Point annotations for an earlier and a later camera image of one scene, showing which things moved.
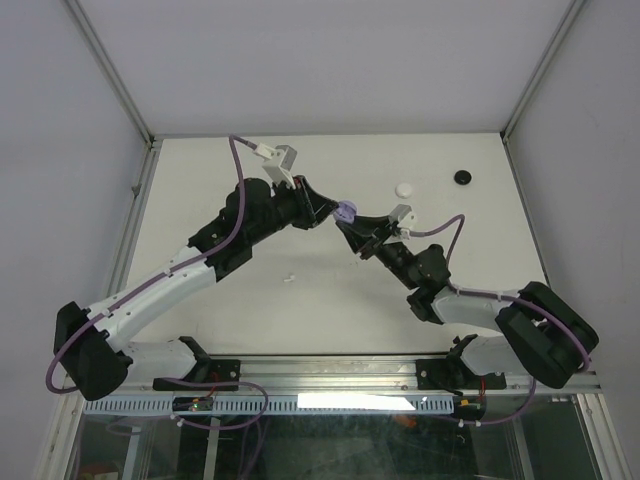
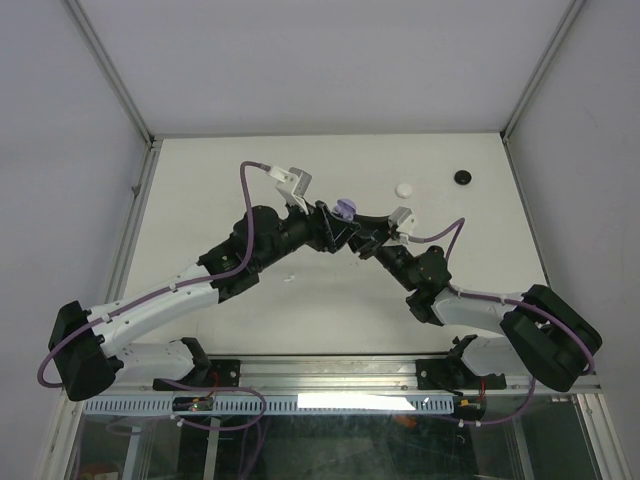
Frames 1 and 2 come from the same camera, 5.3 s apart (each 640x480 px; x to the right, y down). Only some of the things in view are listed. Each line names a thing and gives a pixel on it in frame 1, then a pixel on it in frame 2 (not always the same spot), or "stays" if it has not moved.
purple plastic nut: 346,212 stays
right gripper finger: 371,225 stays
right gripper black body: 394,256 stays
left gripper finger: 321,217 to 343,237
